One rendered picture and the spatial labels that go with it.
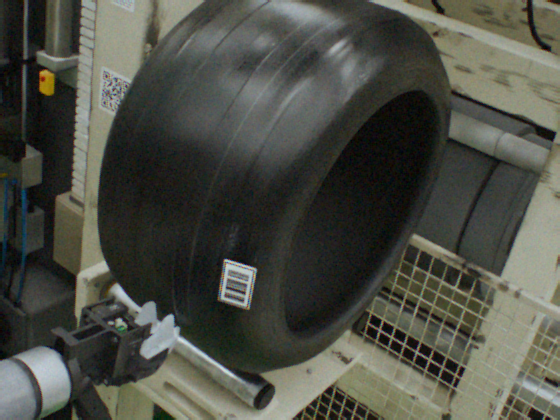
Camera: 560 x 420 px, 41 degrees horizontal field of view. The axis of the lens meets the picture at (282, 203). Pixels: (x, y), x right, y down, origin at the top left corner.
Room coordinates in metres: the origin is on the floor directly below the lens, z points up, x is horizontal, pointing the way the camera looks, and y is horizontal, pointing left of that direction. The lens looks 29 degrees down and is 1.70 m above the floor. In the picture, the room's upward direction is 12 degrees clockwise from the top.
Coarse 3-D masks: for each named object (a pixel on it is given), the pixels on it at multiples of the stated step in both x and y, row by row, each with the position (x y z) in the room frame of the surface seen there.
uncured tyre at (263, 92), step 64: (256, 0) 0.98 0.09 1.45; (320, 0) 1.00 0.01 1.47; (192, 64) 0.88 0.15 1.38; (256, 64) 0.87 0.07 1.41; (320, 64) 0.86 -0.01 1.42; (384, 64) 0.92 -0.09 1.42; (128, 128) 0.85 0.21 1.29; (192, 128) 0.82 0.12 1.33; (256, 128) 0.80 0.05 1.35; (320, 128) 0.82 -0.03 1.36; (384, 128) 1.26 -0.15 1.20; (448, 128) 1.15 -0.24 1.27; (128, 192) 0.82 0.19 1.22; (192, 192) 0.78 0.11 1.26; (256, 192) 0.76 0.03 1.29; (320, 192) 1.27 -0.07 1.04; (384, 192) 1.23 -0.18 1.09; (128, 256) 0.82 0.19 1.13; (192, 256) 0.75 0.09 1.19; (256, 256) 0.75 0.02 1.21; (320, 256) 1.17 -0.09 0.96; (384, 256) 1.09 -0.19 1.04; (192, 320) 0.77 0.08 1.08; (256, 320) 0.76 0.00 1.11; (320, 320) 1.04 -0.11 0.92
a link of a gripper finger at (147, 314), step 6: (144, 306) 0.77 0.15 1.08; (150, 306) 0.78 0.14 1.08; (144, 312) 0.77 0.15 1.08; (150, 312) 0.78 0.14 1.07; (156, 312) 0.79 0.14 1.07; (138, 318) 0.77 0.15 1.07; (144, 318) 0.77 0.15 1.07; (150, 318) 0.78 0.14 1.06; (156, 318) 0.79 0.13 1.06; (138, 324) 0.77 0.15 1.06; (144, 324) 0.77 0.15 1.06; (156, 324) 0.79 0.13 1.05; (174, 324) 0.81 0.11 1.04; (156, 330) 0.78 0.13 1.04
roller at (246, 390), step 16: (112, 288) 1.01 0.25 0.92; (128, 304) 0.99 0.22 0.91; (192, 352) 0.91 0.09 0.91; (208, 368) 0.88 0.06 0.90; (224, 368) 0.88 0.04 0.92; (224, 384) 0.87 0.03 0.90; (240, 384) 0.85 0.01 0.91; (256, 384) 0.85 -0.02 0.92; (272, 384) 0.86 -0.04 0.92; (256, 400) 0.83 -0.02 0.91
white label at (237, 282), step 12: (228, 264) 0.74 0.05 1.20; (240, 264) 0.74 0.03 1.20; (228, 276) 0.74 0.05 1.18; (240, 276) 0.74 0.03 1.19; (252, 276) 0.73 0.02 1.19; (228, 288) 0.74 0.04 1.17; (240, 288) 0.74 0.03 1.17; (252, 288) 0.73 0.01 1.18; (228, 300) 0.74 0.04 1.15; (240, 300) 0.74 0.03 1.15
